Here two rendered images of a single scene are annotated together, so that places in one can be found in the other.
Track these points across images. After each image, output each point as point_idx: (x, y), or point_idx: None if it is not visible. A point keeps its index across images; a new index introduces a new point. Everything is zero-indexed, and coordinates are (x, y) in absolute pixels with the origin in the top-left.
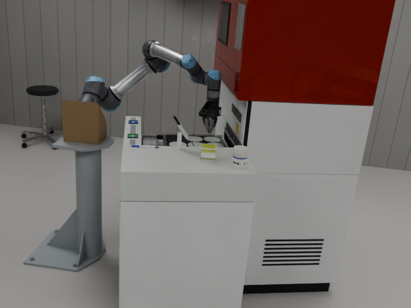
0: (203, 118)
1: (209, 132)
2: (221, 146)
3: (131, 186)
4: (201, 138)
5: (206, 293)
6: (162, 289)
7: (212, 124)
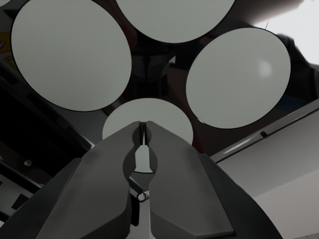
0: (239, 216)
1: (137, 121)
2: (32, 71)
3: None
4: (202, 116)
5: None
6: None
7: (88, 169)
